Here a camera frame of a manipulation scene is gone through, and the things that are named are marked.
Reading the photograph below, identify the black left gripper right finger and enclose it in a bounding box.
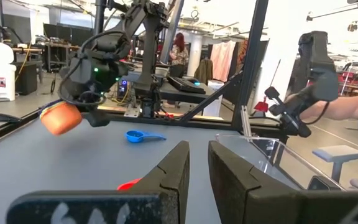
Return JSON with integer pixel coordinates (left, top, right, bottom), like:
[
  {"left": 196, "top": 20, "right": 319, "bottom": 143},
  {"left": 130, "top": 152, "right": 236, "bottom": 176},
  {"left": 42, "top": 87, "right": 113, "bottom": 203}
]
[{"left": 208, "top": 140, "right": 358, "bottom": 224}]

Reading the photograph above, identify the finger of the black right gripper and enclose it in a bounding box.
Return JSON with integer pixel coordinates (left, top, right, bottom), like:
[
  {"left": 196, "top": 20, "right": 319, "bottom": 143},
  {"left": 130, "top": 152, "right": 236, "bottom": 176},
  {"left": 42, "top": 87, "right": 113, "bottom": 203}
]
[{"left": 83, "top": 110, "right": 111, "bottom": 128}]

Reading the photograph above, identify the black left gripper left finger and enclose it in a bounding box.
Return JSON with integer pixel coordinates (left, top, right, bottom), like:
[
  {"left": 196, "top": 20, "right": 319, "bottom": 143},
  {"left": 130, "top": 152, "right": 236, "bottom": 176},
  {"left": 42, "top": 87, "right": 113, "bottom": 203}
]
[{"left": 6, "top": 140, "right": 191, "bottom": 224}]

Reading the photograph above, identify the orange measuring cup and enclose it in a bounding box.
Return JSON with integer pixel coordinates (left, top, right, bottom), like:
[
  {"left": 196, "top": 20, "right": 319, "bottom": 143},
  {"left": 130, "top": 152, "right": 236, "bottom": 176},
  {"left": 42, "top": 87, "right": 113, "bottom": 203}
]
[{"left": 39, "top": 101, "right": 83, "bottom": 136}]

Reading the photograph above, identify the red measuring cup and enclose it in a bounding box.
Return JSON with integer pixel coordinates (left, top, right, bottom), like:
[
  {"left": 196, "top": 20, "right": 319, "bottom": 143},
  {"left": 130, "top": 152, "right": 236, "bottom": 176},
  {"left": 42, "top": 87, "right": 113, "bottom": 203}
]
[{"left": 116, "top": 178, "right": 142, "bottom": 191}]

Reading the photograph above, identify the blue measuring cup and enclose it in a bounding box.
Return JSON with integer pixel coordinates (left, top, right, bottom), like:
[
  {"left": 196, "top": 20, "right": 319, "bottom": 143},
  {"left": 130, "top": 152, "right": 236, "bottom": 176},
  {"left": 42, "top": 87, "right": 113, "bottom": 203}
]
[{"left": 124, "top": 130, "right": 167, "bottom": 144}]

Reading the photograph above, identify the clear plastic basket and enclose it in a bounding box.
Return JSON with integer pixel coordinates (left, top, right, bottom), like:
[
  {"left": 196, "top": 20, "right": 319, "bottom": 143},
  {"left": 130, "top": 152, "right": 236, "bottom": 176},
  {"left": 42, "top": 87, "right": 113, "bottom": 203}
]
[{"left": 215, "top": 133, "right": 347, "bottom": 191}]

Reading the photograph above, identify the computer tower with lights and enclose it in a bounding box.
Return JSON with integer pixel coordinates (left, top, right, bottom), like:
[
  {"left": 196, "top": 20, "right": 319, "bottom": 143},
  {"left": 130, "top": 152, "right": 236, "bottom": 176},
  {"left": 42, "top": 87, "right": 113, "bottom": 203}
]
[{"left": 116, "top": 79, "right": 129, "bottom": 100}]

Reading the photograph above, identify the cluttered workbench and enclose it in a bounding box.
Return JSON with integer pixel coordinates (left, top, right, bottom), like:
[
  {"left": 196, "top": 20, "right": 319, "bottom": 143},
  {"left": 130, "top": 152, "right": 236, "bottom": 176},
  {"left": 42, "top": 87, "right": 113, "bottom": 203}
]
[{"left": 44, "top": 40, "right": 83, "bottom": 74}]

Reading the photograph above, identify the person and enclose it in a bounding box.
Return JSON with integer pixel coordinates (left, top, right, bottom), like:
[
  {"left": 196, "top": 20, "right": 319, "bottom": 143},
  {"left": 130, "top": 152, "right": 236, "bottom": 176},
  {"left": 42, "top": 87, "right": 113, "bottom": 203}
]
[
  {"left": 168, "top": 32, "right": 190, "bottom": 78},
  {"left": 284, "top": 91, "right": 358, "bottom": 191}
]

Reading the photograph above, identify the black cabinet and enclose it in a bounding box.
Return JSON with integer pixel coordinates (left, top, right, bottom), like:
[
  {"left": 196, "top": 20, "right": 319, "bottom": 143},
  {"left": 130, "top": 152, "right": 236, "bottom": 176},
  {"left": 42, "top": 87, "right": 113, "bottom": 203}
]
[{"left": 13, "top": 61, "right": 39, "bottom": 96}]

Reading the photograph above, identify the black keyboard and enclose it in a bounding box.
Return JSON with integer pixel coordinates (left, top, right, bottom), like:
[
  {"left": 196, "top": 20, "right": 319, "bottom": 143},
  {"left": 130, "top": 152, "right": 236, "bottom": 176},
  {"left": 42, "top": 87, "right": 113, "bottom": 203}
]
[{"left": 167, "top": 76, "right": 207, "bottom": 95}]

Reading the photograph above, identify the red dustpan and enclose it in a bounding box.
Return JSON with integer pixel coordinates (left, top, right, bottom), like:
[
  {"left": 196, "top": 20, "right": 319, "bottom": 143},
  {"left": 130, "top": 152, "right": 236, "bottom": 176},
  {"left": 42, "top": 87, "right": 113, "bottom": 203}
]
[{"left": 253, "top": 58, "right": 282, "bottom": 113}]

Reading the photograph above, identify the olive jacket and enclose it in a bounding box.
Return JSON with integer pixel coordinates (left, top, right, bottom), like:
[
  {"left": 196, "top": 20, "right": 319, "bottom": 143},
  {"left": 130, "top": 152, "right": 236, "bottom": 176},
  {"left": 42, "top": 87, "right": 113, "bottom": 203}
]
[{"left": 194, "top": 58, "right": 213, "bottom": 82}]

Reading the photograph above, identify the grey stool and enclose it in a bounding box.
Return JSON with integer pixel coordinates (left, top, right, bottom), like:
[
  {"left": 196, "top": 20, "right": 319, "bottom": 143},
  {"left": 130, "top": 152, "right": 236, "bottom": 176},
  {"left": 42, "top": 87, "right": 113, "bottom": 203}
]
[{"left": 311, "top": 144, "right": 358, "bottom": 184}]

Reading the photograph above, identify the pink hanging cloth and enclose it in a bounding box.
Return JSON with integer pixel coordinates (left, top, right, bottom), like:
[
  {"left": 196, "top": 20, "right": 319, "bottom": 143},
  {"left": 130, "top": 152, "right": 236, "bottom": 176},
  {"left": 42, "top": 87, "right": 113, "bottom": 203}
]
[{"left": 209, "top": 40, "right": 237, "bottom": 82}]

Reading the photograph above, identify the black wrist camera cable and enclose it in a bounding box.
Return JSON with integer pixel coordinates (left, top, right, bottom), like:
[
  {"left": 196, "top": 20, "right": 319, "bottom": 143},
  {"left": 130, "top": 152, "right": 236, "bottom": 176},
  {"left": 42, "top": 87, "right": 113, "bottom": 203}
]
[{"left": 57, "top": 30, "right": 127, "bottom": 106}]

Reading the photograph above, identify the black frame post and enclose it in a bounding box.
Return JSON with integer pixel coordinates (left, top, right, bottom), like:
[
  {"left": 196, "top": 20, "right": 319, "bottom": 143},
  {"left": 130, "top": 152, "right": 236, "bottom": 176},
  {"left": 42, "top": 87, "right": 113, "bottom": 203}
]
[
  {"left": 231, "top": 0, "right": 270, "bottom": 133},
  {"left": 91, "top": 0, "right": 107, "bottom": 37}
]

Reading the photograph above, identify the silver metal bracket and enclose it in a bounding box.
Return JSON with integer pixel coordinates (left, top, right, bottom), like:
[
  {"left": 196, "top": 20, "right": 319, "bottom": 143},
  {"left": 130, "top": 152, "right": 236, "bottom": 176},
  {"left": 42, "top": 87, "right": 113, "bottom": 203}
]
[{"left": 240, "top": 105, "right": 253, "bottom": 138}]

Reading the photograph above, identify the black table frame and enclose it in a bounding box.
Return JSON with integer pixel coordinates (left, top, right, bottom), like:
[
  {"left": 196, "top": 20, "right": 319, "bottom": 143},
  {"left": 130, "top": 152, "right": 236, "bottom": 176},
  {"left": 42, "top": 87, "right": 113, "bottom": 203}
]
[{"left": 0, "top": 104, "right": 287, "bottom": 149}]

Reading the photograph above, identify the black diagonal frame brace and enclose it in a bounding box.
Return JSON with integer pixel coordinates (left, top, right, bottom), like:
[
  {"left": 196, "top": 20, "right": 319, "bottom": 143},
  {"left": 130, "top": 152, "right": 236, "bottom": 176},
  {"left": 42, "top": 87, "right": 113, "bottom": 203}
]
[{"left": 178, "top": 73, "right": 244, "bottom": 123}]

